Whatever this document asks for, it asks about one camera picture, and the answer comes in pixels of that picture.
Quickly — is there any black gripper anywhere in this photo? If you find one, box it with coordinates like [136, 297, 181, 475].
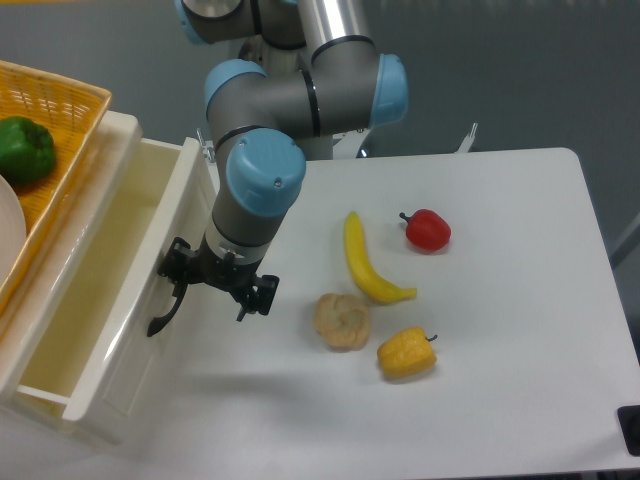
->
[157, 237, 279, 322]

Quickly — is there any black top drawer handle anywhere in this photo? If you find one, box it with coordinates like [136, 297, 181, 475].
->
[146, 283, 188, 338]

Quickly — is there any white drawer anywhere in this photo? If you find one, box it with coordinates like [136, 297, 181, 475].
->
[14, 136, 219, 422]

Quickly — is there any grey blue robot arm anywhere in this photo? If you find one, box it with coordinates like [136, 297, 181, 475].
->
[158, 1, 409, 315]

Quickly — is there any white drawer cabinet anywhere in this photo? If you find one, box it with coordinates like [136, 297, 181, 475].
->
[0, 110, 221, 448]

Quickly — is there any beige toy bread roll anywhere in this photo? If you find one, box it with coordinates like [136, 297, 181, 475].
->
[313, 293, 371, 350]

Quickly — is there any yellow toy banana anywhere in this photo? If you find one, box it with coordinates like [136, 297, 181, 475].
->
[343, 211, 417, 305]

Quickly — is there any yellow toy bell pepper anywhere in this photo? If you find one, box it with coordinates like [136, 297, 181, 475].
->
[377, 326, 438, 379]

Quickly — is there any red toy bell pepper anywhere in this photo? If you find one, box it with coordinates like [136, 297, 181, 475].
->
[399, 209, 452, 252]

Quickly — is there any white plate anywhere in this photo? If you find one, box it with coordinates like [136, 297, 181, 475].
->
[0, 178, 26, 283]

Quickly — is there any yellow woven basket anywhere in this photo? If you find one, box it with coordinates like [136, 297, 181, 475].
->
[1, 61, 112, 309]

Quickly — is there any green toy bell pepper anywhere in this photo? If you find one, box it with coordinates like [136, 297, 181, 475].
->
[1, 116, 56, 185]

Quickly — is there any black corner object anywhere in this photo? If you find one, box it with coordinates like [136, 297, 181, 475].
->
[617, 405, 640, 457]

